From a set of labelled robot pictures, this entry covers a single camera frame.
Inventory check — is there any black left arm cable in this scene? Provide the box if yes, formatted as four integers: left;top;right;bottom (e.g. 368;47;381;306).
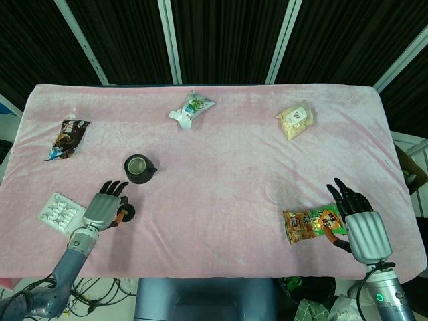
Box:
0;272;58;304

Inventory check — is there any white pill blister pack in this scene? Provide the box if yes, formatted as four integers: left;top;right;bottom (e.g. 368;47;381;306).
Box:
37;192;88;237

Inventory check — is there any small dark lid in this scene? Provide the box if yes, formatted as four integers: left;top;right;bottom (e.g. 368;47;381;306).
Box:
116;203;137;222

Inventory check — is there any orange green snack bag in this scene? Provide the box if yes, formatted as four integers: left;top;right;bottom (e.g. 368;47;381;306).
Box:
282;203;348;246

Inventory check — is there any dark brown snack bag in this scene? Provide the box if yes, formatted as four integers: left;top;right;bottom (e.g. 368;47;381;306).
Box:
43;120;91;163

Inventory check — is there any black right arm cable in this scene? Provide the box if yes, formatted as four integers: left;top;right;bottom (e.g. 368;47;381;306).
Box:
355;262;396;300

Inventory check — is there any green checkered cloth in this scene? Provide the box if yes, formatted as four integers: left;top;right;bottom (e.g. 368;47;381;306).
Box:
293;298;330;321

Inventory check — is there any black cable bundle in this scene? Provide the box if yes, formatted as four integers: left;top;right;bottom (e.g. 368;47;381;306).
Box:
65;276;138;318

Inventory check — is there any pink plush table cloth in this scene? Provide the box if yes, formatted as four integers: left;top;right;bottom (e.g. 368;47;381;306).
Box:
0;83;419;285

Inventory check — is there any white plastic bag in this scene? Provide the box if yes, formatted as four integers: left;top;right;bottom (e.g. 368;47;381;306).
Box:
329;294;367;321

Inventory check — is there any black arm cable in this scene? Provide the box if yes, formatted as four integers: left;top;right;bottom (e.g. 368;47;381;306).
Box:
0;272;58;304
355;262;396;300

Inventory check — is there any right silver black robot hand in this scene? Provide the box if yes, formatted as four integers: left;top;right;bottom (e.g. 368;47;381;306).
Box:
322;178;393;266

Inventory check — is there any clear bag of yellow snacks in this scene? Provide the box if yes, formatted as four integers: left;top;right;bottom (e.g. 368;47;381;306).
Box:
275;99;316;141

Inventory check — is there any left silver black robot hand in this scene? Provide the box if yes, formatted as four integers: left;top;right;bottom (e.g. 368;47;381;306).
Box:
82;180;130;231

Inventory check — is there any white frame post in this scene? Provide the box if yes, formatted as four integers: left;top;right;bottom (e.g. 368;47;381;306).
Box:
266;0;304;84
53;0;110;86
374;31;428;93
157;0;183;84

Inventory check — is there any blue-grey robot torso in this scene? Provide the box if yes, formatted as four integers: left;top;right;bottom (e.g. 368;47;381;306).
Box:
135;277;278;321

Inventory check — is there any black pleated curtain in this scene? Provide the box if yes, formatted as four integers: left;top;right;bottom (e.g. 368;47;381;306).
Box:
0;0;428;131

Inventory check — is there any black teapot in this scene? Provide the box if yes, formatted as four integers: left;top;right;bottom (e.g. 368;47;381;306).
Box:
123;154;158;185

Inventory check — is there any crumpled white green snack bag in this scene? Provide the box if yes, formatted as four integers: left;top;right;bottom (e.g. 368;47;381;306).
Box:
168;90;217;130

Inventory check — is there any brown cardboard box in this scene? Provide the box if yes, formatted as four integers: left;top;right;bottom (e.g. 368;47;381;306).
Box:
397;146;428;195

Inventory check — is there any clear round plastic cup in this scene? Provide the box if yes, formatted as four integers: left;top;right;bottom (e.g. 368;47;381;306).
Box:
265;180;292;205

